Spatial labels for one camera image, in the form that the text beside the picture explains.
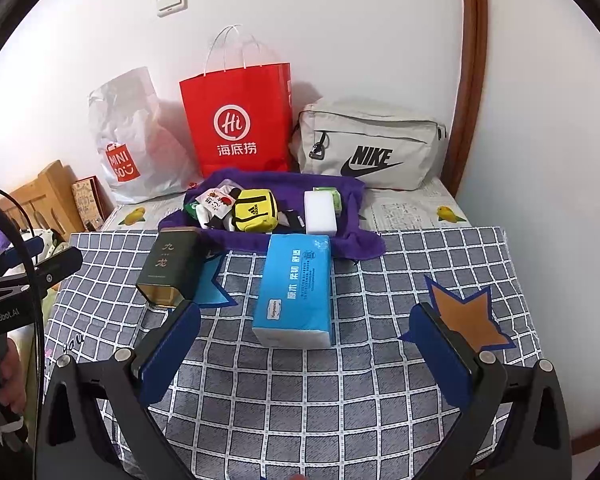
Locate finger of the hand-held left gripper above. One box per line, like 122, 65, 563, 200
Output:
27, 246, 84, 288
7, 237, 48, 268

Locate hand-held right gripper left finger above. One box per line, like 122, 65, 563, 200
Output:
32, 300, 203, 480

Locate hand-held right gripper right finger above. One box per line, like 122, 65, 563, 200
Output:
410, 302, 573, 480

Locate purple towel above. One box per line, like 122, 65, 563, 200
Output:
158, 170, 386, 261

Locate yellow black pouch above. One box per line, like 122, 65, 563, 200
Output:
230, 189, 307, 234

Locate small green tissue pack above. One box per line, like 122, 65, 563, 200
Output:
312, 186, 343, 211

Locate person's left hand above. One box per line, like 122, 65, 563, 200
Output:
0, 344, 29, 422

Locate floral pillow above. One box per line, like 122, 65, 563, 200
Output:
22, 227, 63, 257

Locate wooden headboard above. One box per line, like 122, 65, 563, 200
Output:
7, 160, 88, 233

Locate patterned book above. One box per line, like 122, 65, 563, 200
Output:
71, 176, 106, 226

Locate grey checkered cloth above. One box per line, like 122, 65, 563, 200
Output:
42, 227, 543, 480

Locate dark tin box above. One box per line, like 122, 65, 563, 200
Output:
135, 226, 208, 309

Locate blue tissue pack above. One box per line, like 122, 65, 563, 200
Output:
251, 232, 333, 350

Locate white plastic shopping bag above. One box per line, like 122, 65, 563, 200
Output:
88, 66, 201, 204

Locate grey fabric bag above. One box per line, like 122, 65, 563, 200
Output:
292, 99, 449, 191

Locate red paper bag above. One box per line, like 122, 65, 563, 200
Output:
179, 24, 293, 179

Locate wooden door frame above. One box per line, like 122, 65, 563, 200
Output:
437, 0, 488, 196

